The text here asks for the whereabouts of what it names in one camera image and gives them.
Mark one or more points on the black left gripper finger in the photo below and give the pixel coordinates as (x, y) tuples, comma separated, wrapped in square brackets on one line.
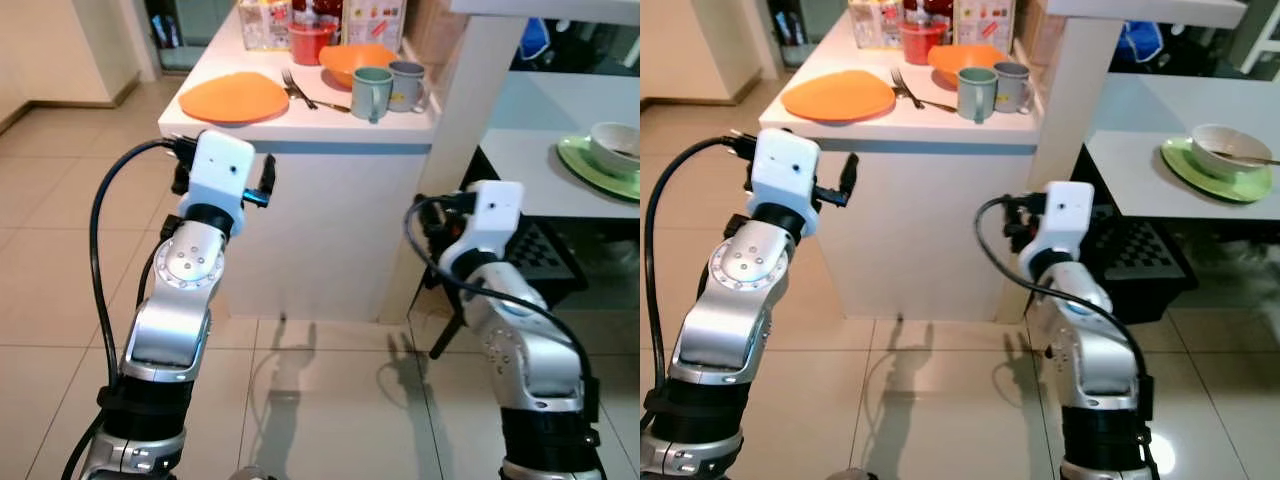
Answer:
[(849, 172), (268, 175)]

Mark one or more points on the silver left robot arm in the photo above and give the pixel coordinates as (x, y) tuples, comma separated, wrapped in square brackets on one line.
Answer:
[(722, 320), (170, 320)]

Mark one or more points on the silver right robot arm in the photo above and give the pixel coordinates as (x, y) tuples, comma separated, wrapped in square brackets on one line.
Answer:
[(530, 350), (1095, 350)]

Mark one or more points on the white counter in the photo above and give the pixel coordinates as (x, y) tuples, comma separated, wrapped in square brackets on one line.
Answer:
[(320, 230), (920, 230)]

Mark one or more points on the orange plate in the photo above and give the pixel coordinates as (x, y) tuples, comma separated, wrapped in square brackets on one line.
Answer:
[(235, 98), (838, 96)]

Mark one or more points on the metal fork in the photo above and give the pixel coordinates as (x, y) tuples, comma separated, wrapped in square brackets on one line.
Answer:
[(908, 92), (300, 94)]

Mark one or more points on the black plastic crate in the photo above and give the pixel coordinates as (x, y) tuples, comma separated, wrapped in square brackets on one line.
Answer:
[(545, 260), (1140, 265)]

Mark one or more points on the white dining table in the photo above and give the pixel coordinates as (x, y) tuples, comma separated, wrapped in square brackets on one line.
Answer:
[(1130, 110), (530, 150)]

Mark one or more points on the green mug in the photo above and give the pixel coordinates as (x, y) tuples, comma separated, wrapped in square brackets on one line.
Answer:
[(370, 96), (976, 96)]

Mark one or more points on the red cup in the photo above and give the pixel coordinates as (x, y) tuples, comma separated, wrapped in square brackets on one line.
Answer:
[(921, 45), (310, 45)]

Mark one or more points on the grey mug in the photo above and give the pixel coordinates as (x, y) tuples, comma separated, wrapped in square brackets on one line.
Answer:
[(1015, 88), (410, 88)]

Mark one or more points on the orange bowl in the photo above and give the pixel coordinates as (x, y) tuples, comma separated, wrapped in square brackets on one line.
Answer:
[(350, 58), (955, 56)]

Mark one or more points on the printed carton with yellow pattern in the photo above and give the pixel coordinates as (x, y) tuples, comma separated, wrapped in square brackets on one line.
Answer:
[(874, 25), (264, 25)]

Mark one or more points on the green plate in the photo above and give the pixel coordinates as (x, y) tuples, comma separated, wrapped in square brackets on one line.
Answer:
[(582, 172), (1195, 178)]

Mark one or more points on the white carton with fruit print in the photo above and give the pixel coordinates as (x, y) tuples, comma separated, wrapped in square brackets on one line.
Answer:
[(375, 22), (985, 22)]

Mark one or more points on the white bowl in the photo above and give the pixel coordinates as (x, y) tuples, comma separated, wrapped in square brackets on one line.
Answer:
[(1225, 168), (612, 150)]

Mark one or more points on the blue bag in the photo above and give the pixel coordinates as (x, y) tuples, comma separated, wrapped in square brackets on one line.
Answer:
[(1140, 42), (535, 40)]

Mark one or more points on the metal spoon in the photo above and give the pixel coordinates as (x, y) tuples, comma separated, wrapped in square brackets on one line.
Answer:
[(1250, 158)]

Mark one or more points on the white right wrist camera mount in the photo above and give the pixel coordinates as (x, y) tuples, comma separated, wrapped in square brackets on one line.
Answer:
[(1064, 220), (492, 220)]

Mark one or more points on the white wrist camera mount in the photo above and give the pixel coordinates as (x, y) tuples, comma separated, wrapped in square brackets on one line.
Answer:
[(1064, 220), (222, 170), (492, 220), (786, 170)]

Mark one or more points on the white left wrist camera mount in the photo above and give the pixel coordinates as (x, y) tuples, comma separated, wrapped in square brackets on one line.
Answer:
[(786, 170), (222, 170)]

